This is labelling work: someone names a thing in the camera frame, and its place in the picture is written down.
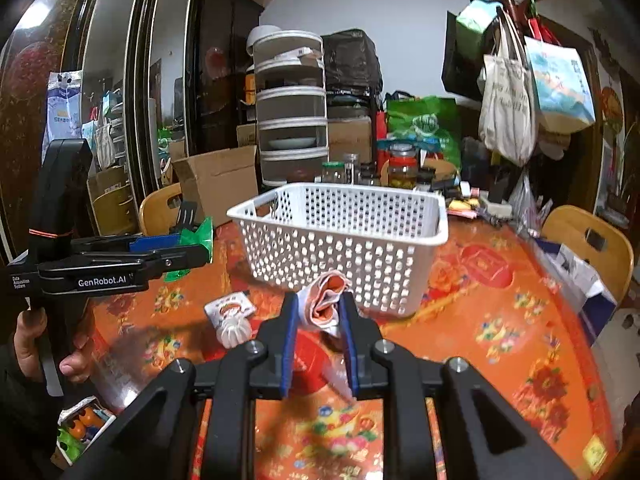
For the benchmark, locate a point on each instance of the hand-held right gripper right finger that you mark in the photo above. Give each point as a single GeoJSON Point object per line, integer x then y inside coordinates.
{"type": "Point", "coordinates": [351, 355]}

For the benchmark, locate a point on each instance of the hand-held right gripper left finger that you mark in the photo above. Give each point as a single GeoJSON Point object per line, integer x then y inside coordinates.
{"type": "Point", "coordinates": [287, 355]}

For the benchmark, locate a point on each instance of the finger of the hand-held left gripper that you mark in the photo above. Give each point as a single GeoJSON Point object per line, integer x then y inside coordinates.
{"type": "Point", "coordinates": [150, 245]}
{"type": "Point", "coordinates": [175, 262]}

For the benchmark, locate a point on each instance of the green plastic packet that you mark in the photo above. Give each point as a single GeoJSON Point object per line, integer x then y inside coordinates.
{"type": "Point", "coordinates": [197, 232]}

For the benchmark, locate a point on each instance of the pink and white cloth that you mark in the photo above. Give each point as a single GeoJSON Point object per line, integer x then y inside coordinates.
{"type": "Point", "coordinates": [325, 302]}

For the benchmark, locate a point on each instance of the white plastic basket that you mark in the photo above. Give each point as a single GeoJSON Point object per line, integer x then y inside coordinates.
{"type": "Point", "coordinates": [360, 245]}

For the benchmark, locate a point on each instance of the person's left forearm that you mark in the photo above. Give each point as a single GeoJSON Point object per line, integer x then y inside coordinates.
{"type": "Point", "coordinates": [20, 410]}

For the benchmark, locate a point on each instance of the person's left hand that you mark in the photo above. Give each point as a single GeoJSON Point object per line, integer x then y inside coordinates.
{"type": "Point", "coordinates": [75, 360]}

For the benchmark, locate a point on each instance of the wooden chair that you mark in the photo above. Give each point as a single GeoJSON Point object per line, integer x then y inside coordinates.
{"type": "Point", "coordinates": [580, 240]}
{"type": "Point", "coordinates": [157, 207]}

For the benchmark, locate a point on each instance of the white ribbed puff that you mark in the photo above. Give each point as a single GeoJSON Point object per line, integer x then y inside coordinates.
{"type": "Point", "coordinates": [235, 334]}

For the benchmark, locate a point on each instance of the white packet with red print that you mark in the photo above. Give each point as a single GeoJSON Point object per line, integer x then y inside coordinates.
{"type": "Point", "coordinates": [230, 306]}

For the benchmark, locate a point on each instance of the open cardboard box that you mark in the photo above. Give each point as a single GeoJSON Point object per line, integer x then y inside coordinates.
{"type": "Point", "coordinates": [220, 180]}

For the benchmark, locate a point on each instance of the dark wooden wardrobe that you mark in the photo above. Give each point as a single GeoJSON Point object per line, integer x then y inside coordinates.
{"type": "Point", "coordinates": [130, 85]}

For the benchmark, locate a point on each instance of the orange floral tablecloth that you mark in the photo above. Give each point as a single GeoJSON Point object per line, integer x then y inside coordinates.
{"type": "Point", "coordinates": [500, 320]}

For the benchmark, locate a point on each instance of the glass jar with green lid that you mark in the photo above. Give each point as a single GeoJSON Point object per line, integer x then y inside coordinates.
{"type": "Point", "coordinates": [333, 172]}

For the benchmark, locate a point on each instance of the colourful toy box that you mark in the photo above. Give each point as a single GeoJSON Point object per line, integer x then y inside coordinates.
{"type": "Point", "coordinates": [82, 425]}

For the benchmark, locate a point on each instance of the tall clear glass jar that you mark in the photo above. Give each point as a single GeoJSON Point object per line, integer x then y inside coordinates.
{"type": "Point", "coordinates": [352, 167]}

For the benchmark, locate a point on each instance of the white tiered storage rack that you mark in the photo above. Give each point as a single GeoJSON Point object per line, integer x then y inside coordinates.
{"type": "Point", "coordinates": [290, 110]}

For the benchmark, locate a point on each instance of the glass jar with red lid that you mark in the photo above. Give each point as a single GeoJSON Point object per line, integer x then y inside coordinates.
{"type": "Point", "coordinates": [401, 167]}

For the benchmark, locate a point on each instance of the brown cardboard box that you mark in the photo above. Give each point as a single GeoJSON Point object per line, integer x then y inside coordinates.
{"type": "Point", "coordinates": [350, 137]}

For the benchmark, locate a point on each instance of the clear plastic bag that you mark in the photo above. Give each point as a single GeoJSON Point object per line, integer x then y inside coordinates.
{"type": "Point", "coordinates": [525, 200]}

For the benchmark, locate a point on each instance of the white bowl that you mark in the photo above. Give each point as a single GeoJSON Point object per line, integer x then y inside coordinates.
{"type": "Point", "coordinates": [262, 37]}

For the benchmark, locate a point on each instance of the blue and white carton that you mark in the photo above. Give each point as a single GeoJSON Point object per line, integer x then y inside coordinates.
{"type": "Point", "coordinates": [580, 280]}

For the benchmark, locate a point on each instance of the green shopping bag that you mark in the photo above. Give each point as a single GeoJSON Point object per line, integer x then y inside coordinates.
{"type": "Point", "coordinates": [425, 125]}

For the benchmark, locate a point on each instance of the black plastic bag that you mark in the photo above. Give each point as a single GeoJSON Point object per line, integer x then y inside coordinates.
{"type": "Point", "coordinates": [352, 62]}

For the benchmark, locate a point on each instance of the white canvas tote bag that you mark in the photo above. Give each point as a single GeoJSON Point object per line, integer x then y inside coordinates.
{"type": "Point", "coordinates": [507, 105]}

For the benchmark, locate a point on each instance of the black hanging bag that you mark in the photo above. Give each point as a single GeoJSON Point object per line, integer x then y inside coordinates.
{"type": "Point", "coordinates": [462, 60]}

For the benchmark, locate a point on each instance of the blue and white paper bag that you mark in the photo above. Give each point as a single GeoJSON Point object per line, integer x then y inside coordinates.
{"type": "Point", "coordinates": [557, 85]}

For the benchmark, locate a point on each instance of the teal box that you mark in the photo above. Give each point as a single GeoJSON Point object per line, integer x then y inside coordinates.
{"type": "Point", "coordinates": [477, 17]}

